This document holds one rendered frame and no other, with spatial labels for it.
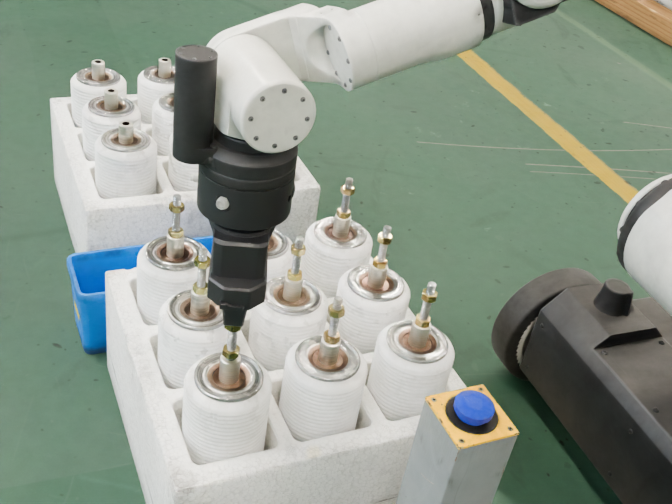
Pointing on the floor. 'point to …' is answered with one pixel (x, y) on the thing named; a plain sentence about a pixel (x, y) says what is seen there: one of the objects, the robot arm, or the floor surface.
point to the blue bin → (88, 290)
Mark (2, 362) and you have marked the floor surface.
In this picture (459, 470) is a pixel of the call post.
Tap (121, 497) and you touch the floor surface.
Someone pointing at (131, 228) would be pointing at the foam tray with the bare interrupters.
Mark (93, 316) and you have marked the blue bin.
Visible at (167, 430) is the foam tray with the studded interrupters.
